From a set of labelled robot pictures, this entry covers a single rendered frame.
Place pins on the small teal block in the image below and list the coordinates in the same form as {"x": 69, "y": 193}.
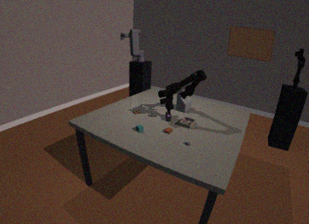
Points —
{"x": 139, "y": 128}

